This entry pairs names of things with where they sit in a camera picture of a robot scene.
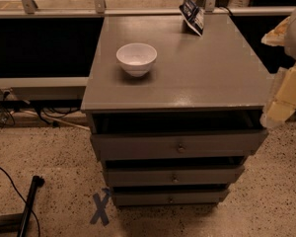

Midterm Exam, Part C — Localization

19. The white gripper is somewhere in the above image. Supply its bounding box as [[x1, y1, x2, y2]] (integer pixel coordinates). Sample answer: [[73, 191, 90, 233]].
[[259, 17, 296, 128]]

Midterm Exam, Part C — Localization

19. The grey top drawer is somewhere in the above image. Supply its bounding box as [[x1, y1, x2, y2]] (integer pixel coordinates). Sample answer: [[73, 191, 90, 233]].
[[91, 111, 267, 161]]

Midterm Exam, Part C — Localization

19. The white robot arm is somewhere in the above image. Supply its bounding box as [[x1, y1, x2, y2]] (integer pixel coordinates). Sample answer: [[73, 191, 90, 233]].
[[259, 8, 296, 128]]

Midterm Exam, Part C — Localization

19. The grey drawer cabinet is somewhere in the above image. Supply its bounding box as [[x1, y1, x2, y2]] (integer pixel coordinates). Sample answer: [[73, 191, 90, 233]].
[[80, 14, 289, 208]]

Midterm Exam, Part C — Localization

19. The grey middle drawer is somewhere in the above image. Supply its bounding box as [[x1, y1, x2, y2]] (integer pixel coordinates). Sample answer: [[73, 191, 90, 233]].
[[104, 156, 245, 187]]

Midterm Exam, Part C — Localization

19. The blue white snack bag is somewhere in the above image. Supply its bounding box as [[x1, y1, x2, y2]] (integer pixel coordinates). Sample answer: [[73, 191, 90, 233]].
[[179, 0, 204, 37]]

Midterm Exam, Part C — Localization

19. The white ceramic bowl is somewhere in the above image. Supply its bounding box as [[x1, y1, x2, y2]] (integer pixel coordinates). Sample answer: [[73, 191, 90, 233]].
[[116, 42, 157, 77]]

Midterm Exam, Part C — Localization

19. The blue tape cross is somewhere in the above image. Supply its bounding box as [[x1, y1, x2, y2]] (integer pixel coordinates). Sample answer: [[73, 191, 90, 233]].
[[90, 188, 111, 226]]

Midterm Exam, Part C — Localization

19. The black stand leg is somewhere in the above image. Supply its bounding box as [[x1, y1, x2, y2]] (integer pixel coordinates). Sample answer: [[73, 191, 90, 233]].
[[0, 176, 44, 237]]

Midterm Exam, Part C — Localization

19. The cable bundle under rail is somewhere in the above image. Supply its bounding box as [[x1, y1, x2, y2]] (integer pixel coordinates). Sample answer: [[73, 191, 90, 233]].
[[0, 89, 90, 131]]

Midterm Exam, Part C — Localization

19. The black floor cable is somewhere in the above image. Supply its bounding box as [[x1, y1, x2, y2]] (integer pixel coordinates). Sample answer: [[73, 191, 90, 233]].
[[0, 159, 41, 237]]

